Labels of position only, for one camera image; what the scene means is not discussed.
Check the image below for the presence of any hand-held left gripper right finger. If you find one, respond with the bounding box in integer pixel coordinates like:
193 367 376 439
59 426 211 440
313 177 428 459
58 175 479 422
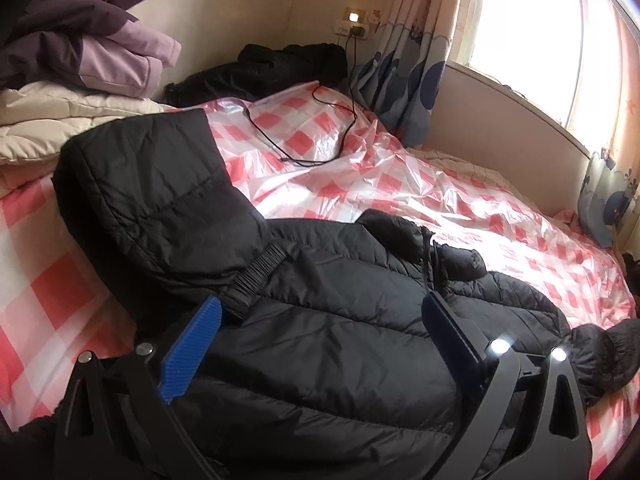
421 291 594 480

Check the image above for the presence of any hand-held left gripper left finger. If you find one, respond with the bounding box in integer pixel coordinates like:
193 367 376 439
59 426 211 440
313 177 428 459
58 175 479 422
52 295 223 480

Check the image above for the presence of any black puffer jacket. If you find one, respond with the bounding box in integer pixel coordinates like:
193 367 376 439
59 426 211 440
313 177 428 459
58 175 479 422
52 107 640 480

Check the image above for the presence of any red checked plastic sheet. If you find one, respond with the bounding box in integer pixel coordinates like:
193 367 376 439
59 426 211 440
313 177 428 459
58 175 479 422
0 82 640 467

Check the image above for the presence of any cream quilt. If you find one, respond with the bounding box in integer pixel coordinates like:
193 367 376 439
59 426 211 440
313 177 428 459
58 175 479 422
0 80 175 192

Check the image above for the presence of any black garment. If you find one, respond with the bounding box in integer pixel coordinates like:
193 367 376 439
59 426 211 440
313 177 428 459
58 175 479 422
164 42 349 109

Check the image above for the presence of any purple jacket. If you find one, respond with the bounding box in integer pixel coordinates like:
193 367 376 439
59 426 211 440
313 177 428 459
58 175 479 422
0 0 183 97

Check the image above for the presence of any black charging cable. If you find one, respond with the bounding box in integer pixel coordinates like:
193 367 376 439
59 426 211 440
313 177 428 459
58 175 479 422
242 25 359 167

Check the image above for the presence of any white wall socket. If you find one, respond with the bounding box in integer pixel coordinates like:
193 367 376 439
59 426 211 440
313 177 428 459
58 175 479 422
333 19 374 41

